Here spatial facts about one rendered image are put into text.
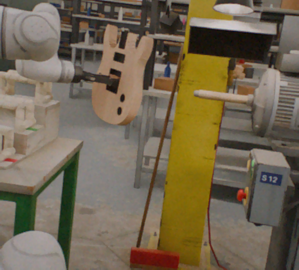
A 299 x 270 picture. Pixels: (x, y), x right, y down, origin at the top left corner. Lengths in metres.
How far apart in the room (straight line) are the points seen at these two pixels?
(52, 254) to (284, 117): 0.93
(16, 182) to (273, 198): 0.83
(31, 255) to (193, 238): 1.88
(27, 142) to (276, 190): 0.93
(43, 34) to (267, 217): 0.86
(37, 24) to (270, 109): 0.85
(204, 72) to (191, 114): 0.26
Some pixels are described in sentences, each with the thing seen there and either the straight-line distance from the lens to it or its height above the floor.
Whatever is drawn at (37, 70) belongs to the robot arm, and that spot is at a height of 1.27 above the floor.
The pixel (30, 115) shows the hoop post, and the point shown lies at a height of 1.07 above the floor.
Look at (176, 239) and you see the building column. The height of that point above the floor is 0.18.
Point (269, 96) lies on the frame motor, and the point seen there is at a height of 1.29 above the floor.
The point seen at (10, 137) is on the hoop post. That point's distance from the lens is 1.74.
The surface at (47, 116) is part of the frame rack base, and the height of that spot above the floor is 1.06.
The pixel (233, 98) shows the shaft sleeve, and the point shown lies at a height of 1.25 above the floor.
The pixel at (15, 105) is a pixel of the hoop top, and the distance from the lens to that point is 1.78.
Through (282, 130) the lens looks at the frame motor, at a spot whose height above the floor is 1.17.
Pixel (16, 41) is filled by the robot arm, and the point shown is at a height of 1.42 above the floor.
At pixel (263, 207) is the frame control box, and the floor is 0.98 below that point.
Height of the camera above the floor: 1.52
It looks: 13 degrees down
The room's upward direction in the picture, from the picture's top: 7 degrees clockwise
